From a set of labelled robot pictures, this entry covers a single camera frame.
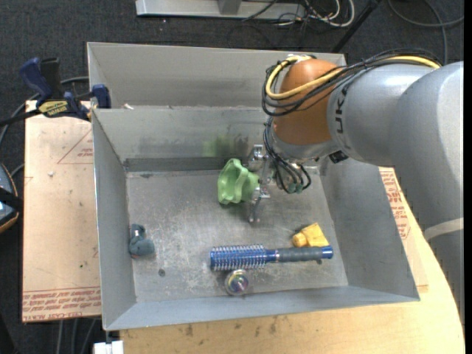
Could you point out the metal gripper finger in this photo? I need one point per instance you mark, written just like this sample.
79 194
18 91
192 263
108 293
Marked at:
252 210
259 208

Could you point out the yellow plastic block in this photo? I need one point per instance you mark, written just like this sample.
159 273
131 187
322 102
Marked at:
312 235

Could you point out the grey metal bin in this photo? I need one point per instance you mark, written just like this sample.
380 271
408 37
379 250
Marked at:
191 227

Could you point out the shiny multicolour round top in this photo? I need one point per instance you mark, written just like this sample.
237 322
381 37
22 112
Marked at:
236 282

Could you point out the grey-blue toy animal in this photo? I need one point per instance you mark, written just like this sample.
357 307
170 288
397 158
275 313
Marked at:
140 245

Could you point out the brown cardboard board red print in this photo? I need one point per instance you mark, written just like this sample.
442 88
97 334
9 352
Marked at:
59 216

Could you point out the black cylinder on white bracket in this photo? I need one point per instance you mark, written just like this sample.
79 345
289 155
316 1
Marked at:
337 156

